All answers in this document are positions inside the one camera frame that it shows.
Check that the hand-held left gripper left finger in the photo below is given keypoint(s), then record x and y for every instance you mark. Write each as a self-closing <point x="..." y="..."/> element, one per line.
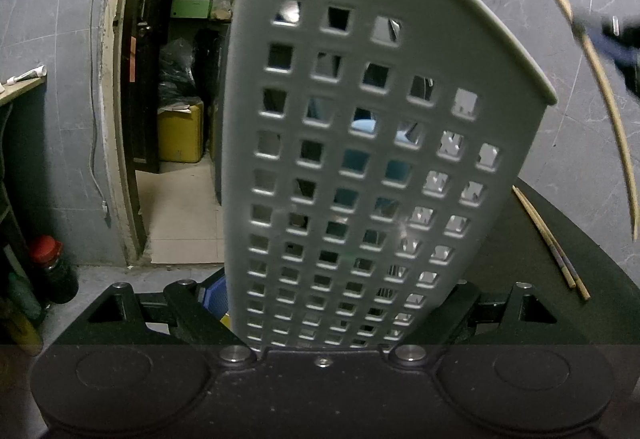
<point x="216" y="300"/>

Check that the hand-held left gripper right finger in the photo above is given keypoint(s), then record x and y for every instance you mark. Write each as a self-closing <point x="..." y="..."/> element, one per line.
<point x="452" y="314"/>

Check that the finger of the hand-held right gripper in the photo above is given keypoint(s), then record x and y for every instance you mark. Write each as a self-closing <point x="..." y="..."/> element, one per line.
<point x="627" y="64"/>
<point x="600" y="23"/>

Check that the wooden chopstick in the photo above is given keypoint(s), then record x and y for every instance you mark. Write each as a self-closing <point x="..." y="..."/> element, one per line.
<point x="567" y="276"/>
<point x="582" y="290"/>
<point x="622" y="139"/>

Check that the blue plastic utensil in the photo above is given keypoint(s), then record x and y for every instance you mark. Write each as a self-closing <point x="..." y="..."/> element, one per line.
<point x="355" y="159"/>

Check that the white perforated utensil holder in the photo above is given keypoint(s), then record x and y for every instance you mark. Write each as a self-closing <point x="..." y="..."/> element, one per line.
<point x="325" y="84"/>

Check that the red-capped dark bottle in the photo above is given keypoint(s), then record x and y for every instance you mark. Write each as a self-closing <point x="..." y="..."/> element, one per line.
<point x="55" y="269"/>

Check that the yellow box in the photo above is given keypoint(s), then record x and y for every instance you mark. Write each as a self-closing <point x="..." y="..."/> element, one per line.
<point x="180" y="136"/>

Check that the green plastic bottle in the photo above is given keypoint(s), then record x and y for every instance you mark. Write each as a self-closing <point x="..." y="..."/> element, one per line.
<point x="25" y="296"/>

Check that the dark grey cabinet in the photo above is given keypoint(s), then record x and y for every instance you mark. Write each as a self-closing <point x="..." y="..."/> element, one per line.
<point x="212" y="79"/>

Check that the black plastic bag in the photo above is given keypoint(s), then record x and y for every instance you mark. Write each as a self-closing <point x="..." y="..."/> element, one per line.
<point x="177" y="69"/>

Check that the dark wooden door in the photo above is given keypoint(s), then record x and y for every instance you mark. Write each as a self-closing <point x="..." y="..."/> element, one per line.
<point x="140" y="69"/>

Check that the wooden shelf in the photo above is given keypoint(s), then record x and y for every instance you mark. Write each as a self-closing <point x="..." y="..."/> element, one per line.
<point x="20" y="91"/>

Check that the green cardboard box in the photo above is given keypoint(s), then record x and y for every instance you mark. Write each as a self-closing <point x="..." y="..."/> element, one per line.
<point x="190" y="8"/>

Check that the white tube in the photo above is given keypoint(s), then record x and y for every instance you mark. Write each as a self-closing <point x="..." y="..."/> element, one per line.
<point x="25" y="75"/>

